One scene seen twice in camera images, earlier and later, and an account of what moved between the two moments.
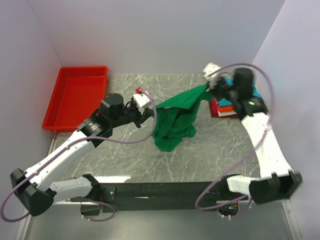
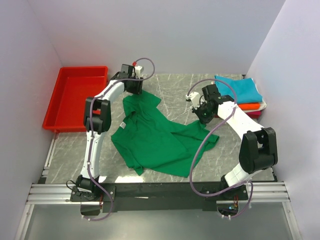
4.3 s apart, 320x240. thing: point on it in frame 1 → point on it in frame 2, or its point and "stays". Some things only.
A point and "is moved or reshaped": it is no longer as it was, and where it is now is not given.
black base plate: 120,198 stays
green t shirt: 175,118 is moved or reshaped
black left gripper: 145,116 → 135,87
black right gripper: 216,88 → 202,113
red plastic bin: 80,91 stays
